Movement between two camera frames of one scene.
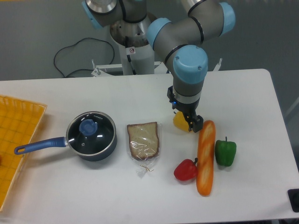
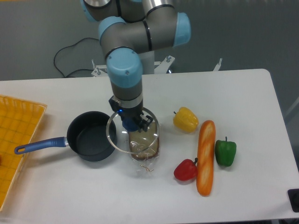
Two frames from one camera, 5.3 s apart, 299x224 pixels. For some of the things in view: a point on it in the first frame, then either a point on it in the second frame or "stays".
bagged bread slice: [143, 143] stays
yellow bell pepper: [179, 121] stays
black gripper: [188, 110] → [137, 112]
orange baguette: [205, 170] stays
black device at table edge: [293, 195] stays
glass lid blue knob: [88, 127] → [134, 142]
